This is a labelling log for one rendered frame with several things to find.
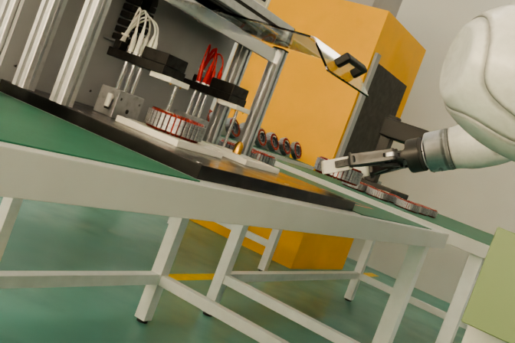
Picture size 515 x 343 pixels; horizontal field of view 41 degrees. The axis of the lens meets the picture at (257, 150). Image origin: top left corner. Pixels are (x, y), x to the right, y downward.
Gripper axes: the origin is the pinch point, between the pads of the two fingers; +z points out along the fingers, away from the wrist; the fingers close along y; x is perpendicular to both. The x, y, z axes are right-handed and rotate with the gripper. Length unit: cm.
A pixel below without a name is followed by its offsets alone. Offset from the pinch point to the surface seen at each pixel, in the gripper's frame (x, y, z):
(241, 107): 13.3, -21.5, 12.6
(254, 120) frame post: 15.5, -2.8, 19.3
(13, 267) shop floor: -4, 50, 158
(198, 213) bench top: -16, -67, -3
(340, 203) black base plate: -9.0, -8.8, -2.5
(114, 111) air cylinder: 10, -48, 26
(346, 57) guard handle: 19.5, -17.7, -11.2
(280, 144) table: 67, 226, 118
